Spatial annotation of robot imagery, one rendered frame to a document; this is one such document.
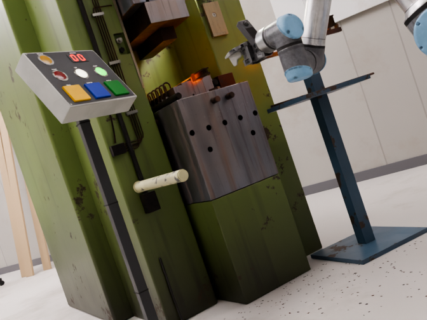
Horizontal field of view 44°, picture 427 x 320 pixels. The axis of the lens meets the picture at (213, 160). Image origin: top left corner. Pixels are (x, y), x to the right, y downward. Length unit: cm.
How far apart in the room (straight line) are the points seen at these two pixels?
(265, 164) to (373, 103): 222
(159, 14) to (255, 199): 91
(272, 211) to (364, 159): 226
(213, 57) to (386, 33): 212
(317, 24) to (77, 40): 103
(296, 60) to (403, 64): 270
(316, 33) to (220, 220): 86
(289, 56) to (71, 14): 103
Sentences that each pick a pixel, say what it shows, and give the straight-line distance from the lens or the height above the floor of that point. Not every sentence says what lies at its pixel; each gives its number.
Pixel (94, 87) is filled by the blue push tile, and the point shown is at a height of 102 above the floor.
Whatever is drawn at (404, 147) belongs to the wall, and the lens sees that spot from 449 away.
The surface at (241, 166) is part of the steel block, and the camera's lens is 231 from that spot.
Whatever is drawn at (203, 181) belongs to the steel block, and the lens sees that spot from 222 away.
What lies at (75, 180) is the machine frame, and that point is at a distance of 268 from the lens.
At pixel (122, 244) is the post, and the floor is 45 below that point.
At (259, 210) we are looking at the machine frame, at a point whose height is 35.
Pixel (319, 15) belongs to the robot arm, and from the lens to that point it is 190.
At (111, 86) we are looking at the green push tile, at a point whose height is 102.
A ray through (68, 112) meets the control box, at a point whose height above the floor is 95.
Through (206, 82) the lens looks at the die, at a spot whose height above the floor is 96.
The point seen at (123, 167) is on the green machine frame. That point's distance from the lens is 229.
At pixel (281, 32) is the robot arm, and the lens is 178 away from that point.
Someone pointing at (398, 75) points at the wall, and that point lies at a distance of 444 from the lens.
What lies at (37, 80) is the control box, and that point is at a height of 109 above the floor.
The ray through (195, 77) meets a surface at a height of 100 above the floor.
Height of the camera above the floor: 69
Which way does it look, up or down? 2 degrees down
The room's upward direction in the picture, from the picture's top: 19 degrees counter-clockwise
